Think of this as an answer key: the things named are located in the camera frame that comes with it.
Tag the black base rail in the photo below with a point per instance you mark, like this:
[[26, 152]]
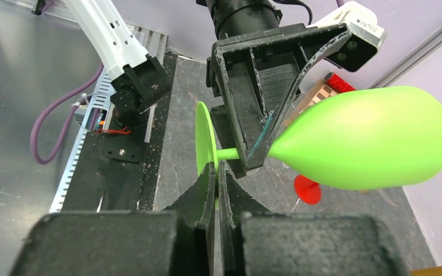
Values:
[[114, 172]]

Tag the green wine glass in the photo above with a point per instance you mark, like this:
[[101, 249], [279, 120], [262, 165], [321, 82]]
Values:
[[361, 140]]

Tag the red glitter tube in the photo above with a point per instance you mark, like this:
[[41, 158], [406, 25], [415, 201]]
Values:
[[338, 84]]

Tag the wooden chessboard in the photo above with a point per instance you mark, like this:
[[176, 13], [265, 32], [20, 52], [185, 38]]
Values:
[[317, 93]]

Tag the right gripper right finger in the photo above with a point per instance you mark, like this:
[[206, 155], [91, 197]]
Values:
[[233, 201]]

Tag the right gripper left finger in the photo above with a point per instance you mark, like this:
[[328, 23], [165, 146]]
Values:
[[187, 229]]

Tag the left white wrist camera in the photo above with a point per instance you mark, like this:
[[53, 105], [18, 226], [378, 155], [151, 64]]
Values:
[[366, 36]]

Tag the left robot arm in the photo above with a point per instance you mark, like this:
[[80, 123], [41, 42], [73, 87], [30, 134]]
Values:
[[140, 81]]

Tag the red wine glass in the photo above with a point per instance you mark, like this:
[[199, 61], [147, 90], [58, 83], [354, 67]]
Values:
[[307, 190]]

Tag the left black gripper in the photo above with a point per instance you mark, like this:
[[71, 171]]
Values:
[[259, 53]]

